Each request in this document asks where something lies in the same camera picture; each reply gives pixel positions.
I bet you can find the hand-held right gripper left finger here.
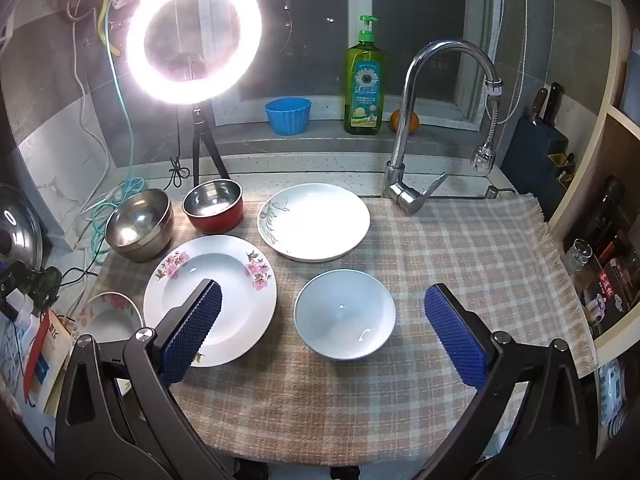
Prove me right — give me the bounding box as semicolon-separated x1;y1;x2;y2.
54;278;236;480

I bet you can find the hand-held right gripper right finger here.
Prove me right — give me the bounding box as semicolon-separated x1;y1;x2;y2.
415;282;601;480

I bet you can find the plain white bowl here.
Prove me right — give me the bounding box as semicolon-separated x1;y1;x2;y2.
293;269;397;361

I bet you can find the large steel bowl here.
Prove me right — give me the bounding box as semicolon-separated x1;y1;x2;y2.
105;190;174;263

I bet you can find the white plate pink flower print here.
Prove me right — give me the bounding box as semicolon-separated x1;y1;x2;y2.
143;235;277;368

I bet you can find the small pink floral bowl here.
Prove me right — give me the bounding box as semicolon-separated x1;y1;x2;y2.
75;291;146;346

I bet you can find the beige checked cloth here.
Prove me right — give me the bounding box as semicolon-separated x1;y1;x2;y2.
90;187;598;461

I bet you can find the red steel bowl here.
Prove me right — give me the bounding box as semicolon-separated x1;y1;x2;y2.
182;179;244;235

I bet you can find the clear drinking glass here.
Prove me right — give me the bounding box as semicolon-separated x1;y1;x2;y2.
567;238;593;273

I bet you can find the dark printed box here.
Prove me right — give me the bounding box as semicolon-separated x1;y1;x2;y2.
582;260;640;336

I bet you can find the blue white packet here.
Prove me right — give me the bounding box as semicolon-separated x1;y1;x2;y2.
597;360;626;426

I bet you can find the white plate green leaf print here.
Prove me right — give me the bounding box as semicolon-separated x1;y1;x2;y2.
257;183;371;262

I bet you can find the chrome kitchen faucet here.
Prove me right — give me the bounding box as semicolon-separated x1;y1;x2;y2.
381;39;503;216

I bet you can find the glass pot lid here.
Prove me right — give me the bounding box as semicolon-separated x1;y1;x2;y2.
0;183;48;281

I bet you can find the dark bottle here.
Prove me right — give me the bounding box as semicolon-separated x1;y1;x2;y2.
587;175;626;256

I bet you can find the dark blue knife block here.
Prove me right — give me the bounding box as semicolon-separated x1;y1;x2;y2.
500;116;570;196

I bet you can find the black mini tripod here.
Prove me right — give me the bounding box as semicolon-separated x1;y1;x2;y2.
191;105;231;186

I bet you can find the orange fruit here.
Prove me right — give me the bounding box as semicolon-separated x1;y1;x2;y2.
390;108;420;134

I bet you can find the blue ribbed cup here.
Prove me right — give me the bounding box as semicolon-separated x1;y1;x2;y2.
265;97;312;136

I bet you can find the green dish soap bottle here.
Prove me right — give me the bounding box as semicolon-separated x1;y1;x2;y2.
344;14;383;136

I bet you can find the wooden shelf unit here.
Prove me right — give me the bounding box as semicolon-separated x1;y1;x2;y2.
545;0;640;361

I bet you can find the dark window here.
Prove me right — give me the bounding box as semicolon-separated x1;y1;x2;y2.
200;0;501;131

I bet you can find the teal power cable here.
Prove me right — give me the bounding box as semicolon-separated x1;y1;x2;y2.
80;35;148;256

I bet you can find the black ring light cable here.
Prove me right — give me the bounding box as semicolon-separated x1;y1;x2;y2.
169;105;193;191

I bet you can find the brown handled knife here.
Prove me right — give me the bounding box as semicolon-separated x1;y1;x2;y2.
531;87;549;126

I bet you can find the black handled knife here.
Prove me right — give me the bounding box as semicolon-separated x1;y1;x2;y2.
542;82;563;128

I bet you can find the white ring light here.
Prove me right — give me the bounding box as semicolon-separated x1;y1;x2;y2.
125;0;263;107

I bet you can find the white power cable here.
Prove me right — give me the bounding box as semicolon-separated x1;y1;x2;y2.
70;20;118;201

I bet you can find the metal bead chain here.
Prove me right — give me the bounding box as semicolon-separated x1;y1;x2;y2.
492;0;528;126

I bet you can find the yellow green hose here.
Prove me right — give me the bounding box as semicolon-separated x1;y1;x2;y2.
98;0;123;56

